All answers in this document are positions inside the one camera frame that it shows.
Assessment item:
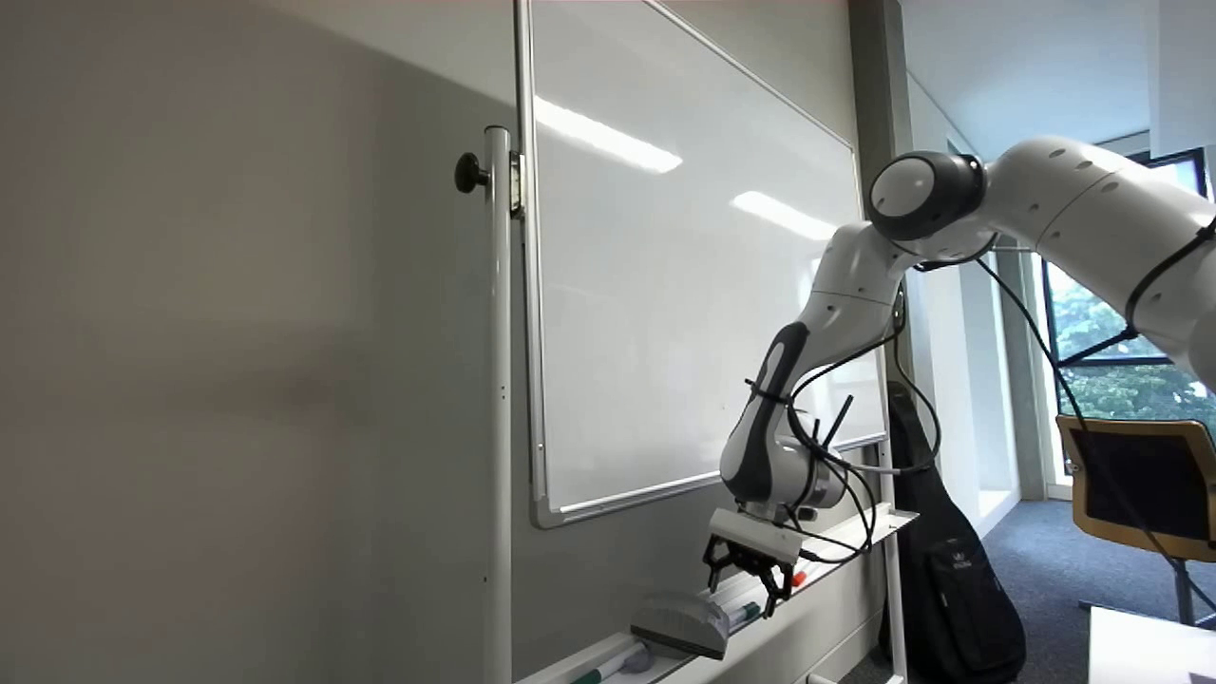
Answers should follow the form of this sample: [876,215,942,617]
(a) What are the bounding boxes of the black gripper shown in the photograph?
[699,537,799,618]

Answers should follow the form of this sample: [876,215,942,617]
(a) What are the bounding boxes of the white marker tray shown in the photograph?
[517,502,923,684]

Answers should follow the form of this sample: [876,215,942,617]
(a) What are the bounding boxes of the grey whiteboard eraser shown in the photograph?
[629,580,739,661]

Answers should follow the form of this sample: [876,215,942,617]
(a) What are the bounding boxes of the black guitar bag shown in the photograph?
[887,377,1029,684]

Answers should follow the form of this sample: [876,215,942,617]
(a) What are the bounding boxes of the large whiteboard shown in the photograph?
[509,0,889,531]

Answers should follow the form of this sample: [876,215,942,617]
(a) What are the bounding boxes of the wooden framed chair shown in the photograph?
[1056,414,1216,624]

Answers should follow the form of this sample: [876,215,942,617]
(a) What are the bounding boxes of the white table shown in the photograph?
[1084,603,1216,684]

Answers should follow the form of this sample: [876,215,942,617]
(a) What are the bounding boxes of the window with green trees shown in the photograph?
[1039,147,1216,431]

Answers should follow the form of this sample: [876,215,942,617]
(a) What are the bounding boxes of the black stand knob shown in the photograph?
[452,147,496,196]

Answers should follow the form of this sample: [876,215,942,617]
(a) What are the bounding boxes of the white whiteboard stand post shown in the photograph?
[481,123,522,684]
[882,529,911,681]

